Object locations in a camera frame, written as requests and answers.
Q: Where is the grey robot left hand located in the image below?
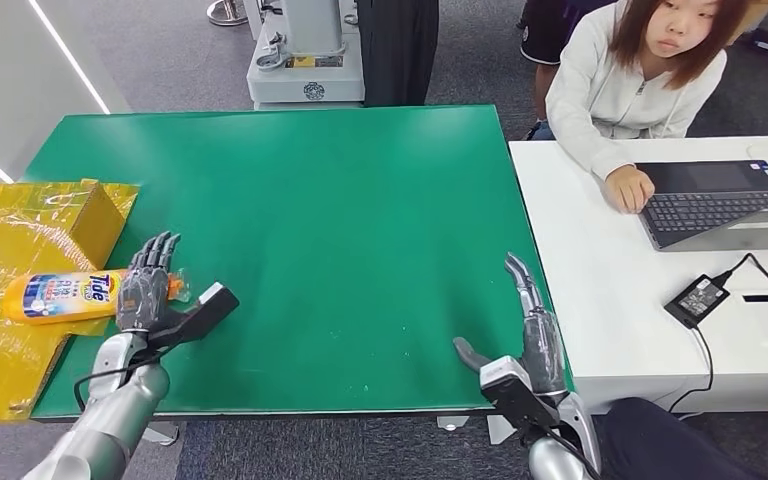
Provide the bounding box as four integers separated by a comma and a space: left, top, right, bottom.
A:
115, 231, 183, 335

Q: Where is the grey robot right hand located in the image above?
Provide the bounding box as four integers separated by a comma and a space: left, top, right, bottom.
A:
452, 251, 569, 397

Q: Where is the orange detergent bottle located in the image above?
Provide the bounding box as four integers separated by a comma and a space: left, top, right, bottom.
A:
1, 268, 190, 326

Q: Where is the white desk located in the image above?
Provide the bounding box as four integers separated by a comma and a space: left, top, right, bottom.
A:
508, 134, 768, 442

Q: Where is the yellow tape-wrapped cardboard box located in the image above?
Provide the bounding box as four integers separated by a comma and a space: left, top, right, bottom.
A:
0, 177, 141, 423

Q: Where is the dark rounded object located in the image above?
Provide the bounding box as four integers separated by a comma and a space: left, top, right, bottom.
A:
599, 397, 766, 480

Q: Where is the black power adapter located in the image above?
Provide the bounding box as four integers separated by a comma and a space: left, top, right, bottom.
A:
663, 273, 732, 331

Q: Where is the green work table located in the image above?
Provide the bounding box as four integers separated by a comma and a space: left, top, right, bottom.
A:
20, 104, 574, 446

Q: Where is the grey laptop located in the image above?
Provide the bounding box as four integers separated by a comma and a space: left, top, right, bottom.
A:
635, 159, 768, 253

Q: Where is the person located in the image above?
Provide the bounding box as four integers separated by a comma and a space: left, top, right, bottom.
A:
356, 0, 440, 109
518, 0, 601, 127
530, 0, 750, 215

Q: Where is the white machine with column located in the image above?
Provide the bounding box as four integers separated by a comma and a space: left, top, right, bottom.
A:
246, 0, 367, 111

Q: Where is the metal stanchion base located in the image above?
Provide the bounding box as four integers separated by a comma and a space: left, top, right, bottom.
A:
206, 0, 249, 28

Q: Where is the tan cardboard box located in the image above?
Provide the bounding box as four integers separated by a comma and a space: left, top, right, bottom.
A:
728, 0, 768, 46

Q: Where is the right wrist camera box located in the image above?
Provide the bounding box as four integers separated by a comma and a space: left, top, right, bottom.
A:
478, 355, 561, 432

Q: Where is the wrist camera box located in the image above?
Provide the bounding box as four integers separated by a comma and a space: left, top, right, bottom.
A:
148, 281, 241, 349
478, 355, 561, 432

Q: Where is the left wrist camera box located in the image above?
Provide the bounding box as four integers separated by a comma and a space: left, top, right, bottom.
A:
148, 281, 241, 349

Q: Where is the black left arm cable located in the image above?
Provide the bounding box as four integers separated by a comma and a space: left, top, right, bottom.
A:
73, 344, 173, 412

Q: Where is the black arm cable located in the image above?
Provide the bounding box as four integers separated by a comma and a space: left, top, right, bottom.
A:
73, 344, 173, 412
523, 423, 601, 480

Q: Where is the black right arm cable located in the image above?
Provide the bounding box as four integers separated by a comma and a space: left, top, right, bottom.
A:
523, 423, 601, 480

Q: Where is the black adapter cable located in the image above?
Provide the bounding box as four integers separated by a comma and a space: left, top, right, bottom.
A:
665, 325, 715, 415
718, 252, 768, 306

